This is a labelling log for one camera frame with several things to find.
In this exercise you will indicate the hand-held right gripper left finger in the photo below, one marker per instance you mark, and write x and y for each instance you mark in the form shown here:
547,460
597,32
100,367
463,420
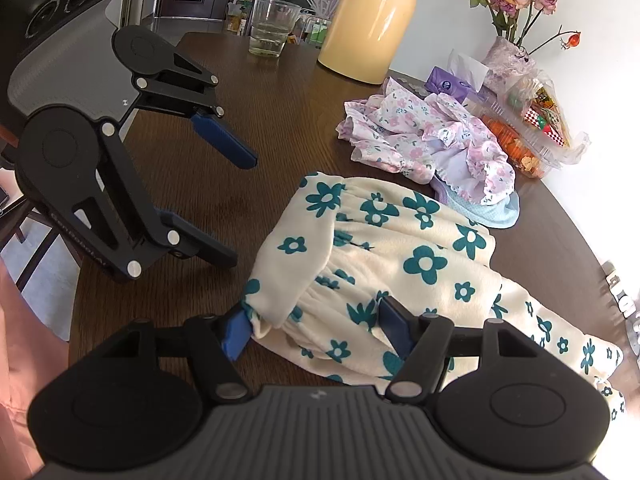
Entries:
235,337

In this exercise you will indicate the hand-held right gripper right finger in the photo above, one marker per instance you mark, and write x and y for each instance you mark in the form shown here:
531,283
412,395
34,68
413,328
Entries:
395,325

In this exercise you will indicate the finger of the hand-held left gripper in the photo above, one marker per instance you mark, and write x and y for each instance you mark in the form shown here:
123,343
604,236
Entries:
200,245
225,142

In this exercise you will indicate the cream garment with teal flowers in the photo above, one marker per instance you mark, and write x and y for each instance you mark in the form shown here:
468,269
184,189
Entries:
400,240

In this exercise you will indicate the clear drinking glass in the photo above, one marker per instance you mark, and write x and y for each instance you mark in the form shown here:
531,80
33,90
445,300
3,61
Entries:
272,27

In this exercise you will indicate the light blue cloth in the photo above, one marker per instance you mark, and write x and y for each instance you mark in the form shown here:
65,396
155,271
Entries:
492,212

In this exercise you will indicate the wooden chair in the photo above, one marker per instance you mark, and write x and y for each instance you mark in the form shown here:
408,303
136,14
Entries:
37,255

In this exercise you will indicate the lilac cloth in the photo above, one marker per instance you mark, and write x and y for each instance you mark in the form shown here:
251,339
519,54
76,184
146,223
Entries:
452,162

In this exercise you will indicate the pink floral garment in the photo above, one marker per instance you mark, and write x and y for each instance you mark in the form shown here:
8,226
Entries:
400,130

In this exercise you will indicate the yellow thermos jug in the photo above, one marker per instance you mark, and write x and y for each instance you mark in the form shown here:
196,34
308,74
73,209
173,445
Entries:
367,20

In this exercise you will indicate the clear container of oranges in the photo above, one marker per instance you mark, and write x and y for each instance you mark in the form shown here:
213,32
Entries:
520,147

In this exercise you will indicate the person's pink clothing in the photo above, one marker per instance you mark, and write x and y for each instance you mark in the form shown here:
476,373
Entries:
20,370

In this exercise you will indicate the white folding phone holder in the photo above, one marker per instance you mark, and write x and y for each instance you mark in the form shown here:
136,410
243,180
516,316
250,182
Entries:
622,300

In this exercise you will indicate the purple tissue pack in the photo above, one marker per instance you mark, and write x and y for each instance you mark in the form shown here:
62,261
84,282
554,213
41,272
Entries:
450,85

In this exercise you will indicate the plastic bag of snack packets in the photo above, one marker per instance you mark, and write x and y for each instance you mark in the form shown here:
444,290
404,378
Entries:
542,105

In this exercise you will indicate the lilac flower vase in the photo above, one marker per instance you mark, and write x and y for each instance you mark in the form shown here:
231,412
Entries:
510,62

